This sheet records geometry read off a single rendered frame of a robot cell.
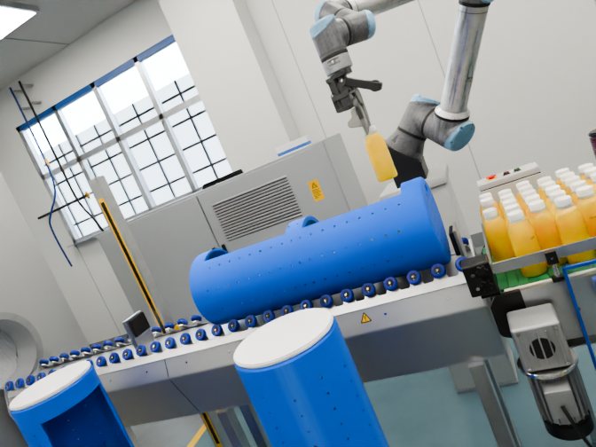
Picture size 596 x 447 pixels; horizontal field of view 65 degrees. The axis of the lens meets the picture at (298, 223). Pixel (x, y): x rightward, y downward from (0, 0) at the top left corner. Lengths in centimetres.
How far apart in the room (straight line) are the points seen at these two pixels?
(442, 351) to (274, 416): 63
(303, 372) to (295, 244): 52
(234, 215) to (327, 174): 79
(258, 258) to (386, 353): 52
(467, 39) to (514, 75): 230
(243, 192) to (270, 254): 189
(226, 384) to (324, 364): 79
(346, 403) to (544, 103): 351
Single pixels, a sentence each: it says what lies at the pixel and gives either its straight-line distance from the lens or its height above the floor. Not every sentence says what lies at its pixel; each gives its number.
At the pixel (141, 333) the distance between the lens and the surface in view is 211.
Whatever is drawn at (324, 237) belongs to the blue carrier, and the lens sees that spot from 148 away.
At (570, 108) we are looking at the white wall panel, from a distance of 439.
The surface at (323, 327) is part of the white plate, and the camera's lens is 117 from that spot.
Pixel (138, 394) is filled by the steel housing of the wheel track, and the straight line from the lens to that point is 212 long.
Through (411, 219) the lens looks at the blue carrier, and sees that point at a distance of 140.
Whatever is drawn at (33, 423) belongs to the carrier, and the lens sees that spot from 187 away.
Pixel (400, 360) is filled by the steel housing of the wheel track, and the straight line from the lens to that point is 164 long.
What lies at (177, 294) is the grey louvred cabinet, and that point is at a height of 74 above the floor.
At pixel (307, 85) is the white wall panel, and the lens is 449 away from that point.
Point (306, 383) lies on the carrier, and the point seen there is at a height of 96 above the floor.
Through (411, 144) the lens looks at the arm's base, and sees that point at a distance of 229.
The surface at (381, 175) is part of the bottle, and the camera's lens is 154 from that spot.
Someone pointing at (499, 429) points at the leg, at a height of 39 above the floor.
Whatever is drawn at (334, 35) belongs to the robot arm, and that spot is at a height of 173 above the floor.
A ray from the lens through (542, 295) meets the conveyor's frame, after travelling 138.
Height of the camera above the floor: 146
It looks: 8 degrees down
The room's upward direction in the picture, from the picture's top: 23 degrees counter-clockwise
